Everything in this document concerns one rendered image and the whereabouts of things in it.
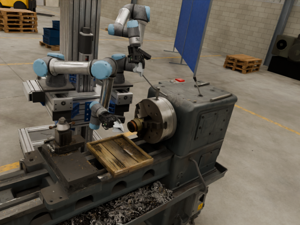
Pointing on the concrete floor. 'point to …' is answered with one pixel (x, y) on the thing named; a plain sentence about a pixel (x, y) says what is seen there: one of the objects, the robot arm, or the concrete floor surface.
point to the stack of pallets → (18, 20)
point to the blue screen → (191, 31)
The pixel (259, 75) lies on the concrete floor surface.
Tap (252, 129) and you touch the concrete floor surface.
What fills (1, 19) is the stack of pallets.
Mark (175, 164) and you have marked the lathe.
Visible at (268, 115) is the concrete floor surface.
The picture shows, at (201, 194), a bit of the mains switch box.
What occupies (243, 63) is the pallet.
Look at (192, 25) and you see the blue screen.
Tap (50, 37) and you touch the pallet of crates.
